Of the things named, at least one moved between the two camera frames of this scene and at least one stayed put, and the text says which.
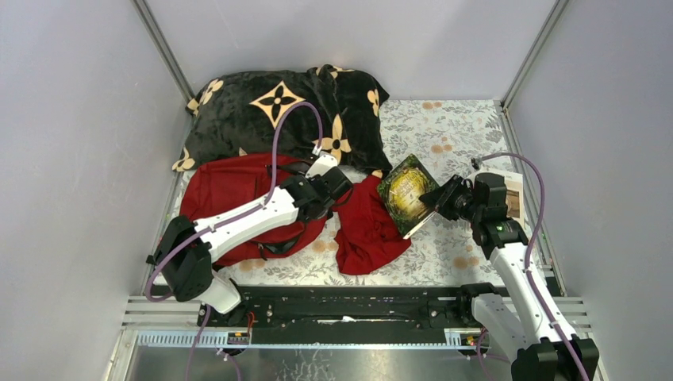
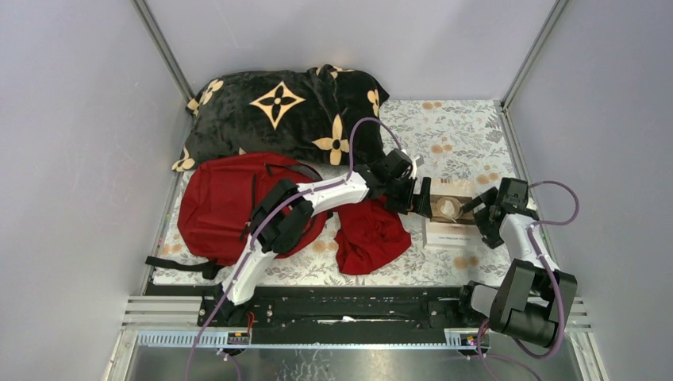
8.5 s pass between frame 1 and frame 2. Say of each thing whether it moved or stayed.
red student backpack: stayed
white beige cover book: moved
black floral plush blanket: stayed
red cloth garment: stayed
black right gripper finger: moved
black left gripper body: moved
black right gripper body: moved
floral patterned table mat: stayed
